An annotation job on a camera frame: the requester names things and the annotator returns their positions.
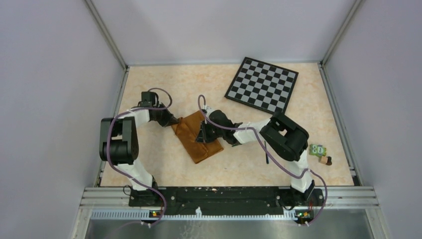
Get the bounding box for iridescent spoon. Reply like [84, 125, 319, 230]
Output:
[264, 141, 269, 164]

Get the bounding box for small brown wooden block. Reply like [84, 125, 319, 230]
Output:
[318, 156, 332, 166]

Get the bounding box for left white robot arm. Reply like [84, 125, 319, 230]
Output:
[99, 88, 179, 206]

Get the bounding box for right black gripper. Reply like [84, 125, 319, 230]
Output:
[196, 119, 225, 143]

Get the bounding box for black grey checkerboard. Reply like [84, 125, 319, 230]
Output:
[224, 57, 299, 115]

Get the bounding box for aluminium frame rail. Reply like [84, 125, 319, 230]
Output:
[80, 187, 131, 209]

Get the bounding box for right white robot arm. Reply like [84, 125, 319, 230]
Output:
[195, 106, 315, 205]

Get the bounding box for white slotted cable duct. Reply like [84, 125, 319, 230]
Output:
[91, 209, 297, 221]

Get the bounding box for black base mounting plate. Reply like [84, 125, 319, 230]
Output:
[128, 186, 324, 216]

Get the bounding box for green owl toy block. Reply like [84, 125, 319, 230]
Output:
[309, 144, 327, 157]

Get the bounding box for brown cloth napkin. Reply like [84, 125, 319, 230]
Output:
[171, 111, 223, 164]

